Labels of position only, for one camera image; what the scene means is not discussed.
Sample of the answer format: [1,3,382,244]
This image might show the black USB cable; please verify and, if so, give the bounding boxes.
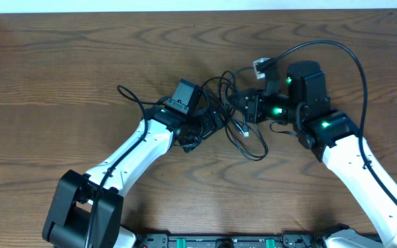
[198,66,269,162]

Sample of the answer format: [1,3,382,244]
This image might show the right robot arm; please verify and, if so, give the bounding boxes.
[228,59,397,247]

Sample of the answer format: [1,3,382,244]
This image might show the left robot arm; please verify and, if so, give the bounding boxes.
[42,79,222,247]

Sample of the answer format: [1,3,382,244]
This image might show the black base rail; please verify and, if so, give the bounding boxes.
[129,223,389,248]

